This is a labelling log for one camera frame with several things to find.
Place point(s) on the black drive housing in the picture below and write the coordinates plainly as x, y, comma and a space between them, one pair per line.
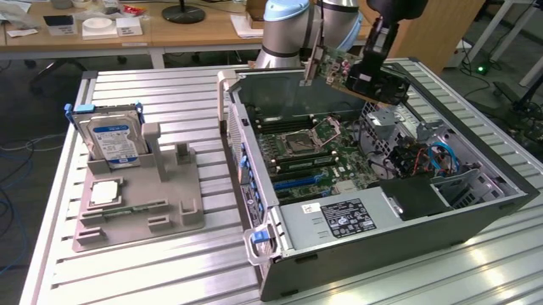
413, 197

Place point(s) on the clear plastic bag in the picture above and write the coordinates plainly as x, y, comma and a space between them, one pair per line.
10, 14

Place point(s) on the white roll on box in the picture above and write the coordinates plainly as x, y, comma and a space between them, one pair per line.
98, 27

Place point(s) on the grey parts rack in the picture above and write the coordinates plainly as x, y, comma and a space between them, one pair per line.
140, 190

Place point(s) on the white paper label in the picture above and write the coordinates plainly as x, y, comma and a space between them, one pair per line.
21, 32

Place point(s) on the grey power supply unit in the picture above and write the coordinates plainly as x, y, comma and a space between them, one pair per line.
305, 228

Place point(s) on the black lamp base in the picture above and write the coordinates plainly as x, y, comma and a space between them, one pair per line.
182, 14

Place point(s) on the metal socket cover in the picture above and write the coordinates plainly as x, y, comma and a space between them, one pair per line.
328, 130

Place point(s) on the silver CPU chip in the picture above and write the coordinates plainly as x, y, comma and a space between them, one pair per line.
104, 193

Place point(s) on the green RAM stick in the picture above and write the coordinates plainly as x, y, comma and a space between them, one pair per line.
126, 210

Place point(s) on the green graphics card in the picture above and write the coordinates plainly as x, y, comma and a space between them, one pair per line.
335, 73

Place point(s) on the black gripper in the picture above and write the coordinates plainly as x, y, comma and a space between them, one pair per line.
381, 38

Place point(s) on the CPU socket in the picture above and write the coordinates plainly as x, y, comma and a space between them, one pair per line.
301, 143

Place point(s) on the wooden desk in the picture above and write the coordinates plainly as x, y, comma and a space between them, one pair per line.
25, 41

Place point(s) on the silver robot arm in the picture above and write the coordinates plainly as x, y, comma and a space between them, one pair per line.
280, 38

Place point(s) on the metal disk bay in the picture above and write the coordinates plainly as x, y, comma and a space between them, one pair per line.
453, 181

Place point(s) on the white table frame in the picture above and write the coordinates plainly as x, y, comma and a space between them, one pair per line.
488, 29

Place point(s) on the black open PC case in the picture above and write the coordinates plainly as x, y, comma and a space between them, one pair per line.
381, 254

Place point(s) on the wooden cabinet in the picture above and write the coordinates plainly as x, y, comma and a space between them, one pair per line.
445, 31

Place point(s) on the perforated metal drive cage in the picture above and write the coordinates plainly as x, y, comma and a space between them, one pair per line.
381, 118

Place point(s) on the dark RAM stick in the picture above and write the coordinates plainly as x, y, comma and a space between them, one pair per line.
305, 162

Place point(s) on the white box with black lid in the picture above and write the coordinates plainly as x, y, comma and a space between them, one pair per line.
61, 28

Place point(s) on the white paper stack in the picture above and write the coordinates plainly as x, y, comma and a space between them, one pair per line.
242, 27

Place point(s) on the red packet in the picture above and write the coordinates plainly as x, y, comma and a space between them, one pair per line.
133, 10

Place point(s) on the black equipment stand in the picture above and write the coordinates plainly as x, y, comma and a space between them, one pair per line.
504, 90

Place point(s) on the hard disk with blue label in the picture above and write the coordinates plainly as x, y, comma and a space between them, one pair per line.
112, 143

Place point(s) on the grey cup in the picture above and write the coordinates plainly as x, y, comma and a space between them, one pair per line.
62, 4

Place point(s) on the plain white box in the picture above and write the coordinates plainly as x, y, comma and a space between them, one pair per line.
126, 28

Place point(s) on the black office chair base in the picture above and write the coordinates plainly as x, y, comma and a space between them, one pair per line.
58, 67

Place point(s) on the cardboard box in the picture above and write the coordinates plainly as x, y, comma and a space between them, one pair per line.
253, 9

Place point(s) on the green motherboard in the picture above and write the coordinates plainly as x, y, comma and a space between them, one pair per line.
339, 165

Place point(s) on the blue expansion slot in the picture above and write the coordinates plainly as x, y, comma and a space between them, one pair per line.
295, 183

